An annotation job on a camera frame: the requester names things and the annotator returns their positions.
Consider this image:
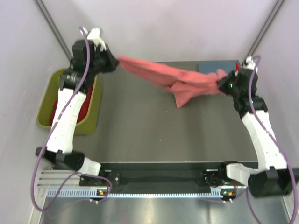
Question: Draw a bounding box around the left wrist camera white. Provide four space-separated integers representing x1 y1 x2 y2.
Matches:
80 27 107 52

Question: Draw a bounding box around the slotted cable duct rail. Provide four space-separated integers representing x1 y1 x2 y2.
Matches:
46 186 239 199

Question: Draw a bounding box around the aluminium frame post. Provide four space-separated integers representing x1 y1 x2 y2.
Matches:
33 0 72 60
246 0 286 56

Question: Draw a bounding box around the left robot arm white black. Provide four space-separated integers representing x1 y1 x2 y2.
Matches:
36 39 119 185

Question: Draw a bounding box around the right aluminium frame post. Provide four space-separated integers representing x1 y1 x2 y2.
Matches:
246 0 286 56

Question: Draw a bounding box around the folded grey-blue t shirt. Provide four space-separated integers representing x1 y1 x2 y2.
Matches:
198 60 237 74

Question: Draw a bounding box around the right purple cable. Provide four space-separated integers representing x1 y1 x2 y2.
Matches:
245 55 299 224

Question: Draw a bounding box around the pink t shirt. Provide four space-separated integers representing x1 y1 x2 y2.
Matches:
118 56 228 108

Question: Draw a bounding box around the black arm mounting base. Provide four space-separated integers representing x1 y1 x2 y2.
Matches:
79 161 260 194

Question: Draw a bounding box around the left aluminium frame post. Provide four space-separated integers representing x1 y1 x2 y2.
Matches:
33 0 72 60

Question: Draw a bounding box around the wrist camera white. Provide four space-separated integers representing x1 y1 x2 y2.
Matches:
241 56 256 70
80 27 107 52

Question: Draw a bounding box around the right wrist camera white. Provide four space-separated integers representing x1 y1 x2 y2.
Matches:
241 56 256 70

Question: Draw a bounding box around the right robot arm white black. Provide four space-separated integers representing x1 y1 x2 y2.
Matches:
217 67 293 198

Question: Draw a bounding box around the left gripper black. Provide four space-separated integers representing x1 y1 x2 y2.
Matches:
88 45 119 77

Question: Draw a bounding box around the dark red t shirt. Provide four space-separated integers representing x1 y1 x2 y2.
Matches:
49 86 93 125

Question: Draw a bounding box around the olive green plastic bin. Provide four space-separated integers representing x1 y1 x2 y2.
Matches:
36 69 102 135

